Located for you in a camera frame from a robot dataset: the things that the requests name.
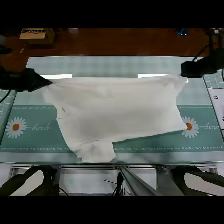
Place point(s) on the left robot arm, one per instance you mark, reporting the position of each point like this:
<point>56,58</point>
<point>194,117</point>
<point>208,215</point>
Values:
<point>20,80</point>

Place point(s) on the white T-shirt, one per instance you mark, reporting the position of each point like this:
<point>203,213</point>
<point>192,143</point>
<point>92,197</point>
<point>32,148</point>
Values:
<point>120,110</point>

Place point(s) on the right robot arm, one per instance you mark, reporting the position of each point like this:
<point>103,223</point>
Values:
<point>204,66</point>

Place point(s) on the silver frame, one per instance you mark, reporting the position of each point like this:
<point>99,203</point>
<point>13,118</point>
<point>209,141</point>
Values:
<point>140,186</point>

